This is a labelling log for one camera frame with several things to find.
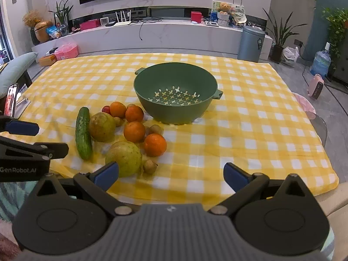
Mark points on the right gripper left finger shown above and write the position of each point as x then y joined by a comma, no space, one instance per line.
94,186

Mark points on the white marble tv console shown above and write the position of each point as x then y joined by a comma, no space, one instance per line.
165,34

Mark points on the brown teddy bear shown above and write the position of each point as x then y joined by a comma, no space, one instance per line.
224,8

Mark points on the blue water jug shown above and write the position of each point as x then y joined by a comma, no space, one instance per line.
321,62

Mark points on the blue-grey pedal trash bin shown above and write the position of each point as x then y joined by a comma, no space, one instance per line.
251,44

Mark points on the brown kiwi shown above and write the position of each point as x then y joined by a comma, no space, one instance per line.
118,121
149,166
155,129

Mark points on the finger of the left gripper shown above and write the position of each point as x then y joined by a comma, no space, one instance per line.
18,127
16,148

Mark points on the magenta flat box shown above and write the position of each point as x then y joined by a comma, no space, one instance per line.
90,24

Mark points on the small red fruit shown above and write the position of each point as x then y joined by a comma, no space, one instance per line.
106,109

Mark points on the orange cardboard box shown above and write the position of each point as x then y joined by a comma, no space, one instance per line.
48,60

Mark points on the teal cushion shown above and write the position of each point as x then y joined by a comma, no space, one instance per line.
14,70

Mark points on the green colander bowl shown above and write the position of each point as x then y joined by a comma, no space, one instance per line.
175,92

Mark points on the orange tangerine front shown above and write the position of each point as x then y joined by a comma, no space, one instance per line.
154,145

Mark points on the red-green mango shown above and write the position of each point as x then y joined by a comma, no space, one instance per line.
102,127

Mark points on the yellow checkered tablecloth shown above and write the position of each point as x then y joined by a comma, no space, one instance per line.
257,124

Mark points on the white wifi router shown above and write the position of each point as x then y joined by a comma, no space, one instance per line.
121,19

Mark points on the brown kiwi front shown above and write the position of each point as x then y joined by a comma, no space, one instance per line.
149,166

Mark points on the potted long-leaf plant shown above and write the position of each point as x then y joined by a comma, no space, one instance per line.
280,31

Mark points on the small potted green plant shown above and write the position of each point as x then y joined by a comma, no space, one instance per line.
61,15

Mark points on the green cucumber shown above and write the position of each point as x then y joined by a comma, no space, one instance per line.
82,135

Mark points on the pink space heater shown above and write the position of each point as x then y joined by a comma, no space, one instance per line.
315,87

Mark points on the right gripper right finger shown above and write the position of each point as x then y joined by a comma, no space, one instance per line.
247,187

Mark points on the pink storage box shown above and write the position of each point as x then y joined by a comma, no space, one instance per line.
66,51

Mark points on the red box on console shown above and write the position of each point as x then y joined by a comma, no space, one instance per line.
196,17

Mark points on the yellow-green mango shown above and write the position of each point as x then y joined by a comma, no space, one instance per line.
127,156

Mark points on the white plastic bag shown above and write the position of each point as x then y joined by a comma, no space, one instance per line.
290,55

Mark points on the brown round vase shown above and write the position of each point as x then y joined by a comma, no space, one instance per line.
40,31

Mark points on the pink cloth on chair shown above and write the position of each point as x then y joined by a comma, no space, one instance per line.
306,106

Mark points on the orange tangerine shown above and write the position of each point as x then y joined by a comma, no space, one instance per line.
117,109
134,113
134,132
154,145

